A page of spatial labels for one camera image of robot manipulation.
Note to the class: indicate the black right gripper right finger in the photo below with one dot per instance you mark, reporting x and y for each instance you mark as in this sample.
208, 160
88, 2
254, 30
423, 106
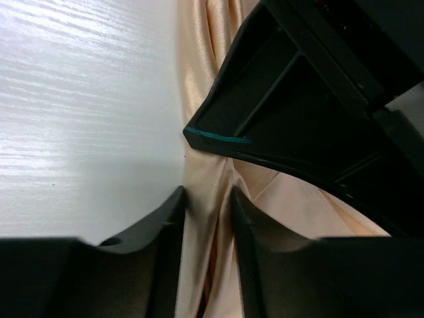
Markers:
283, 274

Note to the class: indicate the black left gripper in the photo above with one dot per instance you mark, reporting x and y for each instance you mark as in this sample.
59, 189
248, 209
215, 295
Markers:
330, 92

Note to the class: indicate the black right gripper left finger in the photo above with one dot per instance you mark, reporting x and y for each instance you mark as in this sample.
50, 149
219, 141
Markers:
132, 274

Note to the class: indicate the peach cloth napkin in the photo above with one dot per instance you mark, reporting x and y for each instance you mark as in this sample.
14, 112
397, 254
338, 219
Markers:
209, 283

